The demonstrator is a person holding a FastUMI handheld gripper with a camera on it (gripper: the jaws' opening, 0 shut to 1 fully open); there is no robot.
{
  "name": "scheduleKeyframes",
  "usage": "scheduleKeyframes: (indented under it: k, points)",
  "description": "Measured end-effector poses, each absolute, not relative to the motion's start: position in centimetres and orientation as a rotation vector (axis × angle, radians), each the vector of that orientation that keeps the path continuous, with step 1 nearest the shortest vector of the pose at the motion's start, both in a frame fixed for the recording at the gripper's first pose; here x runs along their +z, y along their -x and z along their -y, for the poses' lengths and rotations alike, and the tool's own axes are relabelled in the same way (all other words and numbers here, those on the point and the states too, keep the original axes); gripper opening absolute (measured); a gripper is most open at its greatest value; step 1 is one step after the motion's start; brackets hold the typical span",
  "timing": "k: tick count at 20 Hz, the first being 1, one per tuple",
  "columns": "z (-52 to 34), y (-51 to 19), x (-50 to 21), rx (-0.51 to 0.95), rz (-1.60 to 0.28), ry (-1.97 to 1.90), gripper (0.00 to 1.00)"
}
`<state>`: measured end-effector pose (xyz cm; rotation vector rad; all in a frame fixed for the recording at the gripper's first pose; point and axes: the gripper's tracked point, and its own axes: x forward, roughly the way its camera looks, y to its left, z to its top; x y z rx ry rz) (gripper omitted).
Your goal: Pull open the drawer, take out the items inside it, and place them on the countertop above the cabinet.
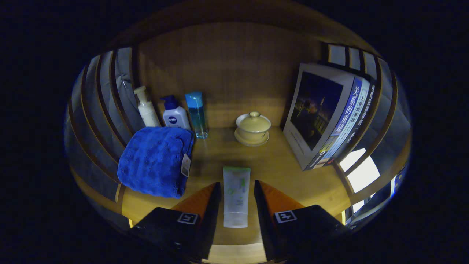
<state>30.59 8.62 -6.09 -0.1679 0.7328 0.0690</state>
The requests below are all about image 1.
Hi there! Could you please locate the white pump bottle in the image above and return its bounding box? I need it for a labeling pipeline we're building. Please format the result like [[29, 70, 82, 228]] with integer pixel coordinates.
[[133, 86, 162, 128]]

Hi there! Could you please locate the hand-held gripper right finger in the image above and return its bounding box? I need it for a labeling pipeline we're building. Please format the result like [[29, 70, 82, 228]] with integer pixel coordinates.
[[254, 180, 350, 261]]

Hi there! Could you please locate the white cosmetic tube green print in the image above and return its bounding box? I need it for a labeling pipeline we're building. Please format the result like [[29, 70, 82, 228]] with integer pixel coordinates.
[[223, 166, 251, 228]]

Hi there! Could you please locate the beige lidded teacup with saucer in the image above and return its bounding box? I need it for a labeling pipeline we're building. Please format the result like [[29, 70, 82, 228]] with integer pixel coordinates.
[[234, 111, 272, 147]]

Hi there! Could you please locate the light blue spine book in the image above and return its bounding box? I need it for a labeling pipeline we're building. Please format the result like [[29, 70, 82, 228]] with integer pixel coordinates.
[[319, 79, 370, 168]]

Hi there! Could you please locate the wooden countertop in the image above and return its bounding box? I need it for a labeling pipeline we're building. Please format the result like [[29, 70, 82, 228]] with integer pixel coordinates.
[[121, 126, 352, 264]]

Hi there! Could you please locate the blue folded towel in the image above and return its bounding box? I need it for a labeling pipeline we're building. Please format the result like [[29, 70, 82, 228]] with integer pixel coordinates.
[[117, 126, 195, 199]]

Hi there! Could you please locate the white book with dark cover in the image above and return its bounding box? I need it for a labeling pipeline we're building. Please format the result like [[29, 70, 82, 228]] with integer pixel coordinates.
[[283, 62, 363, 171]]

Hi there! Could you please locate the wooden cabinet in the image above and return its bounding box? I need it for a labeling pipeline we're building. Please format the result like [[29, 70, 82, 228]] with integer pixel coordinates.
[[64, 0, 413, 264]]

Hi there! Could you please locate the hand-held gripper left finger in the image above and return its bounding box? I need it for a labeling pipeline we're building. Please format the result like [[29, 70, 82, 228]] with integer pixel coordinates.
[[128, 182, 221, 261]]

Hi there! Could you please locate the blue transparent bottle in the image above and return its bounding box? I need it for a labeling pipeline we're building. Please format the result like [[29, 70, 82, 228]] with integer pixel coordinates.
[[184, 91, 208, 139]]

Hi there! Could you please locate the white lotion bottle blue cap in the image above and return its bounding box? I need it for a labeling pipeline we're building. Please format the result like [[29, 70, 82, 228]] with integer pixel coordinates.
[[160, 95, 191, 130]]

